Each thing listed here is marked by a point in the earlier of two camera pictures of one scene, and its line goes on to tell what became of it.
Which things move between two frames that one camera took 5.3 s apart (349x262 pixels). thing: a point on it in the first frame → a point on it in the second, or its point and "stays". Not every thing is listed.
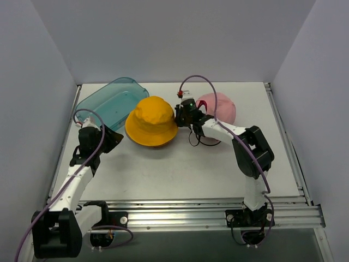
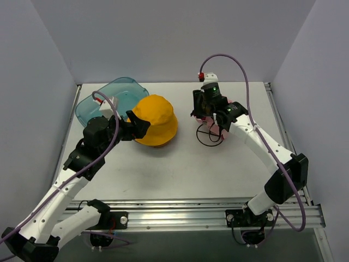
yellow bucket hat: (152, 124) stays
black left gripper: (109, 137) → (126, 127)
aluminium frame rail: (290, 210) stays
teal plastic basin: (113, 100) stays
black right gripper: (179, 117) → (197, 102)
